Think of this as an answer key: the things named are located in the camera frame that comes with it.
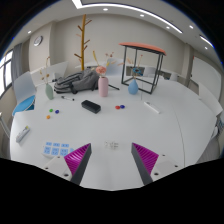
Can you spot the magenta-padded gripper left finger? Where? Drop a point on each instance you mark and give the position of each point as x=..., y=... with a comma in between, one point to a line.
x=77, y=160

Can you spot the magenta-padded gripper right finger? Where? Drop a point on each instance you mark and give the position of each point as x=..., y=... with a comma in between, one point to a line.
x=146, y=159

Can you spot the small clear white charger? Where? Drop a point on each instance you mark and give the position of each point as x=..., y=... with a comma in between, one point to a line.
x=111, y=145

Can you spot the orange round magnet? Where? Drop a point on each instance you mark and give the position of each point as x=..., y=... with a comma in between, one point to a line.
x=48, y=117

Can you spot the white whiteboard eraser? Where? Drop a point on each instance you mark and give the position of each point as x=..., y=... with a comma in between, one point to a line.
x=151, y=107

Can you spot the blue round magnet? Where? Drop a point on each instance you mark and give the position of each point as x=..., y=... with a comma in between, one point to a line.
x=122, y=106
x=57, y=111

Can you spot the black rectangular case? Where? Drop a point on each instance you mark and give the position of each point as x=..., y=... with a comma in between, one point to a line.
x=91, y=106

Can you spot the green round magnet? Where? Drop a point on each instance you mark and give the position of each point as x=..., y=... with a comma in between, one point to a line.
x=51, y=110

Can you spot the red round magnet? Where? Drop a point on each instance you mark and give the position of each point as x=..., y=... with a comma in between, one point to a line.
x=117, y=107

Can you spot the white remote control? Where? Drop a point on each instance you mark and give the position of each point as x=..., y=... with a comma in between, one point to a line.
x=22, y=134

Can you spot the black white marker pen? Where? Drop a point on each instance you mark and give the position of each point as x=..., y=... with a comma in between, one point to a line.
x=67, y=98

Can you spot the blue vase with dried flowers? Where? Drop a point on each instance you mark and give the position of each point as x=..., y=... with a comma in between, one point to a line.
x=133, y=87

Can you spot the green vase with dried flowers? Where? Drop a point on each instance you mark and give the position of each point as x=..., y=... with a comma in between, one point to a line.
x=49, y=92

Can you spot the pink vase with flowers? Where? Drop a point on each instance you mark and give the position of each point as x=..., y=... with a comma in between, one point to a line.
x=103, y=87

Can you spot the grey backpack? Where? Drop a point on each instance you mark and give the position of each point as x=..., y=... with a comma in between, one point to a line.
x=78, y=81

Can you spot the thin black pen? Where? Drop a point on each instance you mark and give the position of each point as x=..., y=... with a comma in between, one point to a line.
x=114, y=87

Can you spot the white chair blue seat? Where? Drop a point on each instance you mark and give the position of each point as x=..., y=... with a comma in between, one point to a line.
x=24, y=87

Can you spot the window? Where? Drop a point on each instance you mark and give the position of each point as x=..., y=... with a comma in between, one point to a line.
x=6, y=75

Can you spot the grey curtain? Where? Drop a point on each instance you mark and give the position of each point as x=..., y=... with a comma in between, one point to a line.
x=17, y=63

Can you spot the wooden coat rack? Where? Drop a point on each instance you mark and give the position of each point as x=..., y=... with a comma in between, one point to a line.
x=83, y=43

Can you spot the short ceiling light strip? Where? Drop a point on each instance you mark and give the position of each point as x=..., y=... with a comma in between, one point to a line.
x=206, y=40

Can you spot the long ceiling light strip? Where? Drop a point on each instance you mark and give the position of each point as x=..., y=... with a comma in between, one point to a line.
x=133, y=8

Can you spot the round ceiling spotlights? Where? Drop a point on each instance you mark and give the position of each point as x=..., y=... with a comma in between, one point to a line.
x=105, y=9

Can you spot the white wall board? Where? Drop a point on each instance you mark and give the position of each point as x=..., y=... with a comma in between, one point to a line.
x=206, y=75

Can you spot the black frame stand orange top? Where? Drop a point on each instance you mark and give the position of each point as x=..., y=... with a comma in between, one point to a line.
x=143, y=46

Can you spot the round wall clock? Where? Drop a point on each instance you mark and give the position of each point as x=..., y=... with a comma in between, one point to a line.
x=38, y=40

